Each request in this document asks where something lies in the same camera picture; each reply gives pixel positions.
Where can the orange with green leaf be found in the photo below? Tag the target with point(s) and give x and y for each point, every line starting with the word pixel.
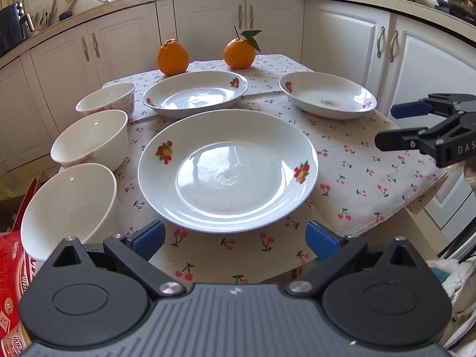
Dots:
pixel 240 54

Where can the small pink patterned bowl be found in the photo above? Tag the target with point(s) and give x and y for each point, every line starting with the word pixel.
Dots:
pixel 111 98

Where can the white stained flower-print plate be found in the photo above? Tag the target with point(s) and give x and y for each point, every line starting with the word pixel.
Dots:
pixel 327 93

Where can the red printed carton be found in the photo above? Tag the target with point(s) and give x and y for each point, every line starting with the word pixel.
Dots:
pixel 11 286

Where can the cherry-print tablecloth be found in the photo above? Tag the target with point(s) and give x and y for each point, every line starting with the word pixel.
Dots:
pixel 353 171

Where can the white fleece garment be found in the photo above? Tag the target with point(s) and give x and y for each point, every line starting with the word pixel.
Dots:
pixel 461 290

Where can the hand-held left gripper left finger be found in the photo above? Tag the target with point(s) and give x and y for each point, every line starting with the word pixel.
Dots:
pixel 148 240

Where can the plain white bowl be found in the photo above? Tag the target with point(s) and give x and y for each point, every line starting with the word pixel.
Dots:
pixel 67 200

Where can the kitchen utensil holder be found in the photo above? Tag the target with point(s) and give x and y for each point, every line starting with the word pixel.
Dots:
pixel 50 15

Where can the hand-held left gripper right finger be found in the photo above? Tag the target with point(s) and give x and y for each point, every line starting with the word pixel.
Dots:
pixel 321 241

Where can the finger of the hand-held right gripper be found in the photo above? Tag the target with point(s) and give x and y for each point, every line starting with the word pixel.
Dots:
pixel 398 139
pixel 407 110

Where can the black air fryer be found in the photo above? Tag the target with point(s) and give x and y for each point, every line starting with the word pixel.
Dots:
pixel 13 26

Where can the large white fruit-print plate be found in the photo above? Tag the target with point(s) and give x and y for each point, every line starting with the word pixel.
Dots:
pixel 230 171

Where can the white kitchen cabinets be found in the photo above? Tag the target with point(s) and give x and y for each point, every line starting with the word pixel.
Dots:
pixel 208 26

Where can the white bowl with pink flowers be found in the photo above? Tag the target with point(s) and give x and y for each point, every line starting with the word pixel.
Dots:
pixel 89 134

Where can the knobby orange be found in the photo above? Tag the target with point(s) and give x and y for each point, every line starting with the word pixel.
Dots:
pixel 173 59

